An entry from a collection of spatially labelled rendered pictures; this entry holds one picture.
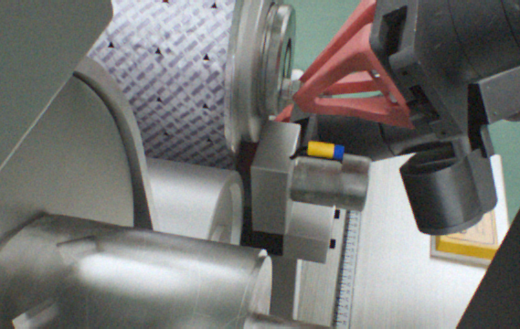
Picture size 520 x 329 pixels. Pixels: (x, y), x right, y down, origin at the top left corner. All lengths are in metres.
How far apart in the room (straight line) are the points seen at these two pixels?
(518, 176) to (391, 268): 1.53
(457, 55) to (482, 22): 0.02
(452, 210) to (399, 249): 0.24
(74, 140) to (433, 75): 0.19
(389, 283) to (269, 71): 0.40
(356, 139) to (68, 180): 0.33
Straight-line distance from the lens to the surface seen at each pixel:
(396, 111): 0.33
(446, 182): 0.47
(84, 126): 0.17
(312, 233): 0.42
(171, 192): 0.32
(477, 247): 0.72
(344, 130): 0.47
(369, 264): 0.70
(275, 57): 0.34
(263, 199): 0.39
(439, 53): 0.30
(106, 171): 0.19
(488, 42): 0.30
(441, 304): 0.69
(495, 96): 0.47
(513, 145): 2.31
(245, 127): 0.35
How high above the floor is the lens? 1.47
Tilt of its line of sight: 46 degrees down
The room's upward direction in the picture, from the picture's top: straight up
